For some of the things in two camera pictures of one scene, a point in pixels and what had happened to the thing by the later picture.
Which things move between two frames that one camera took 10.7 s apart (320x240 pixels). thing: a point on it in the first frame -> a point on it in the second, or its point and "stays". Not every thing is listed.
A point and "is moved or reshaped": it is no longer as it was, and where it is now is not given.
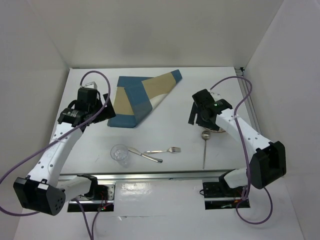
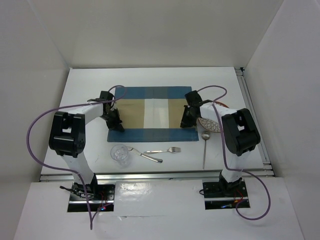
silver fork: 172,150 stays
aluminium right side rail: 244,86 stays
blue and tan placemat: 136,96 is moved or reshaped
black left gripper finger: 107,112 -> 115,123
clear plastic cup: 120,152 stays
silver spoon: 205,135 stays
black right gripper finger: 201,121 -> 194,114
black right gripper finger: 194,111 -> 186,121
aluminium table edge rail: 192,176 stays
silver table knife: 135,151 stays
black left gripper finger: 105,96 -> 116,116
